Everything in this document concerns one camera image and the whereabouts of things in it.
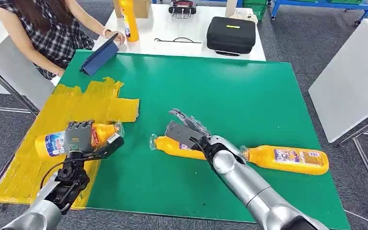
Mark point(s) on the person's left hand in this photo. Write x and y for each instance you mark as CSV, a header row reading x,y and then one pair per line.
x,y
115,35

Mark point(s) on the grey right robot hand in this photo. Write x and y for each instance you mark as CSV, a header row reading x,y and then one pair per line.
x,y
184,135

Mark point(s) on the person's right hand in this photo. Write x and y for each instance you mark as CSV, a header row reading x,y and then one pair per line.
x,y
61,72

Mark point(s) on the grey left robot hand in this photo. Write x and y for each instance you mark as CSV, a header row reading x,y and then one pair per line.
x,y
79,136

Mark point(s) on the orange drink bottle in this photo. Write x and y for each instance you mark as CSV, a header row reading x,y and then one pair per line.
x,y
171,152
266,160
130,19
49,146

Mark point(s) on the tablet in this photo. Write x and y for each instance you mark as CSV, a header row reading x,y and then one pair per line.
x,y
98,57

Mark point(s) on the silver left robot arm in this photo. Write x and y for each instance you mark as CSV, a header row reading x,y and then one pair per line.
x,y
38,216

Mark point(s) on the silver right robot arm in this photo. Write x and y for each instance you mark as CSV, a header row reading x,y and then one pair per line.
x,y
250,190

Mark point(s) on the yellow sheet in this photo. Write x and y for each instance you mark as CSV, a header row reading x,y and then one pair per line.
x,y
76,104

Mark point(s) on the person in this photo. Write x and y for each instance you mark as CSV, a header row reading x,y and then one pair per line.
x,y
54,35

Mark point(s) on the cardboard box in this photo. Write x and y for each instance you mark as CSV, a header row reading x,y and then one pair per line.
x,y
142,8

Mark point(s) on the grey desk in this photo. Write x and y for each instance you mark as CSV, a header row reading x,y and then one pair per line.
x,y
12,79

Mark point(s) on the green table mat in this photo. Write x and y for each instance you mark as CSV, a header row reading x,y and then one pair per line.
x,y
219,95

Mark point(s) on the black and red device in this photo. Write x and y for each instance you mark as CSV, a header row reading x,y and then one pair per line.
x,y
182,8

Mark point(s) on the black zipped carry case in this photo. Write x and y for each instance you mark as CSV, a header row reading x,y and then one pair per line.
x,y
231,35

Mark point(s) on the white plastic container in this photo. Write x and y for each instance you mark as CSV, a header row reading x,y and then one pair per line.
x,y
241,14

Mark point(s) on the green plastic crate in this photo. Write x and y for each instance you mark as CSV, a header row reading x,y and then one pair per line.
x,y
260,11

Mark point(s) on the blue wheeled cart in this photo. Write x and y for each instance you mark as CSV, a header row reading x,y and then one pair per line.
x,y
298,3

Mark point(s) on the white table with metal legs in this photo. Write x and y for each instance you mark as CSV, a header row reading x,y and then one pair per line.
x,y
349,79

